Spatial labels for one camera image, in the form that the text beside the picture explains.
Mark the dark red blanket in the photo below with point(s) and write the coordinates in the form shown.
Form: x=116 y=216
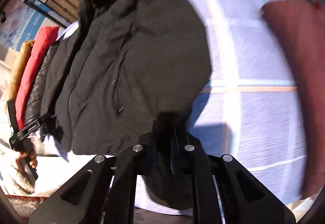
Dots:
x=299 y=28

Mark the left hand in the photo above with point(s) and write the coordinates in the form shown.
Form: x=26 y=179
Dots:
x=23 y=156

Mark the mustard yellow puffer jacket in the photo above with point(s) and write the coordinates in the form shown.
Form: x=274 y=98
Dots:
x=18 y=69

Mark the white blue bed sheet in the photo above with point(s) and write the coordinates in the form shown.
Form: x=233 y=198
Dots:
x=250 y=108

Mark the red puffer jacket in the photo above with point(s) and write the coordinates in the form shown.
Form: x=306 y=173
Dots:
x=45 y=38

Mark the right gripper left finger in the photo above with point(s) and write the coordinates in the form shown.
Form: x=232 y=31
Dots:
x=103 y=191

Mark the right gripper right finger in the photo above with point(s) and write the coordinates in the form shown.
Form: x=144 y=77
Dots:
x=222 y=190

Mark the black quilted leather jacket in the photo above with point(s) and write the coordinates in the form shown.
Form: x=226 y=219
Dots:
x=33 y=105

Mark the black hooded winter jacket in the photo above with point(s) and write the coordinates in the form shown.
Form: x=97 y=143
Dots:
x=129 y=63

